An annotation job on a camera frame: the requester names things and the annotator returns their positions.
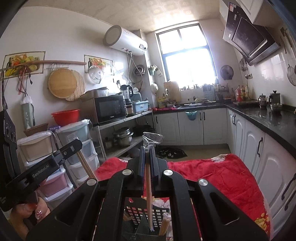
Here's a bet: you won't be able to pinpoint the chopsticks pair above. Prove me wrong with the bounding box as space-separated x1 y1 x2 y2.
142 132 163 232

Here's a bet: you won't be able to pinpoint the left hand painted nails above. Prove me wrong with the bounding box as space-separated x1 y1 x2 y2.
10 197 51 240

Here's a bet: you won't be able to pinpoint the wrapped chopsticks in basket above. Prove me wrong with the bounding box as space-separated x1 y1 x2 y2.
159 213 171 236

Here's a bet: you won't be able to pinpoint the beige top drawer tower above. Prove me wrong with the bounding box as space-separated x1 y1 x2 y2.
16 131 73 209

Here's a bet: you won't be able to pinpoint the dark green utensil basket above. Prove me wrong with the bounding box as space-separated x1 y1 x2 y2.
121 197 173 240

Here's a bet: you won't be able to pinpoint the red floral blanket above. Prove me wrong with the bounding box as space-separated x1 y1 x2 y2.
94 153 271 239

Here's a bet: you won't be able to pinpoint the leaning chopsticks in basket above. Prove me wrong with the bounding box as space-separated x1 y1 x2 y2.
67 133 98 181

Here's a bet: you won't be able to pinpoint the metal shelf rack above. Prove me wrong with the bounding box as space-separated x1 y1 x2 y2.
91 110 154 163

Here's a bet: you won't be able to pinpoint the steel pot on shelf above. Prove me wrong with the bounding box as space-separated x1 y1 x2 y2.
113 126 133 148

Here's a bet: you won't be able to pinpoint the blue top drawer tower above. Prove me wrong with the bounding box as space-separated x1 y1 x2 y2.
55 120 100 188

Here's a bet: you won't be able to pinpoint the red plastic basin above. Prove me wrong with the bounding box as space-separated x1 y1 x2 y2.
51 109 80 126

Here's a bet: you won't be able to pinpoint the white lower cabinets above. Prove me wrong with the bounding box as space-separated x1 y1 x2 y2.
154 108 295 238

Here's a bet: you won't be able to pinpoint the black microwave oven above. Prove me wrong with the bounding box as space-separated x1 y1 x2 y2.
80 95 126 126

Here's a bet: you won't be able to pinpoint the round bamboo tray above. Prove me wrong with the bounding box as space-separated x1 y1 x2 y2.
48 68 85 101

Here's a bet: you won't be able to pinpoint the black countertop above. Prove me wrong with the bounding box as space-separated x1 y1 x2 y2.
152 103 295 157

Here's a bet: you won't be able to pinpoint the steel kettle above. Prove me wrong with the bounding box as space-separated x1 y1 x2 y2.
268 90 282 112

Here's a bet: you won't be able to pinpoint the window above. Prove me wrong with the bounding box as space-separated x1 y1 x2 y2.
156 23 217 89

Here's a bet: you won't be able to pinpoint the mesh strainer hanging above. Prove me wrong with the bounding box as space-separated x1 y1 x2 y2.
287 64 296 86

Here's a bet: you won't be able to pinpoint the black range hood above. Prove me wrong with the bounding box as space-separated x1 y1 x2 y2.
223 2 280 66

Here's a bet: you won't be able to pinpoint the white water heater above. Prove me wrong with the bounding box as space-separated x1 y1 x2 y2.
103 25 148 56

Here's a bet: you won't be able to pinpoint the white upper cabinet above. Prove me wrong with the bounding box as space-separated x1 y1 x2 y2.
233 0 285 28

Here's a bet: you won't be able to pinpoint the fruit picture on wall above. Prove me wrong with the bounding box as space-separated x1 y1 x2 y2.
84 55 114 75

